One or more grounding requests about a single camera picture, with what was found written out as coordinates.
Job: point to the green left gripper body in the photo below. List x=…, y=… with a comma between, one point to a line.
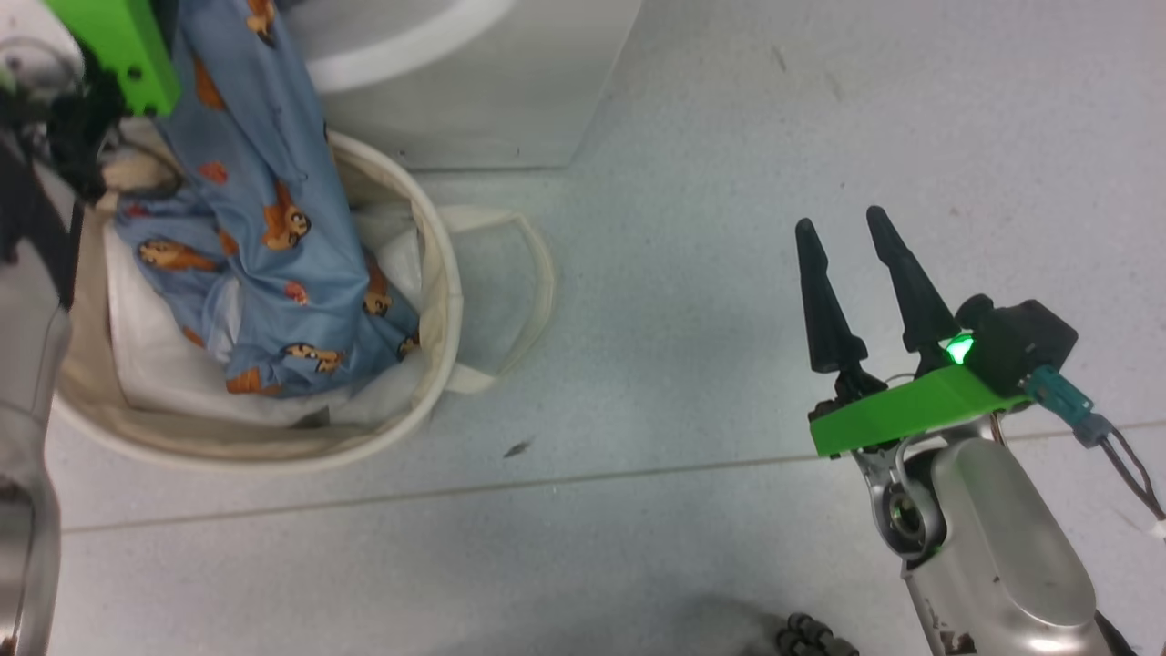
x=118, y=46

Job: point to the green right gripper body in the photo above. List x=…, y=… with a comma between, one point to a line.
x=911, y=410

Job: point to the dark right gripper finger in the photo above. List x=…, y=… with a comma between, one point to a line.
x=833, y=319
x=915, y=301

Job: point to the blue patterned garment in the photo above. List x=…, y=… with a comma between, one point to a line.
x=273, y=273

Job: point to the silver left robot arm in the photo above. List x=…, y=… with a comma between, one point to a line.
x=27, y=410

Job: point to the white front-load washing machine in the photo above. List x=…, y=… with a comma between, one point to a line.
x=474, y=100

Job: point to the cream canvas laundry basket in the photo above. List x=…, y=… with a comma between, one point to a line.
x=428, y=364

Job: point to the white folded cloth liner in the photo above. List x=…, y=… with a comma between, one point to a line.
x=164, y=364

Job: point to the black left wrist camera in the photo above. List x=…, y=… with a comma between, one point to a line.
x=82, y=137

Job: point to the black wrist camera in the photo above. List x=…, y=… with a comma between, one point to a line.
x=82, y=137
x=1020, y=342

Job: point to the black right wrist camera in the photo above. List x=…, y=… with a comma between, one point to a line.
x=1020, y=342

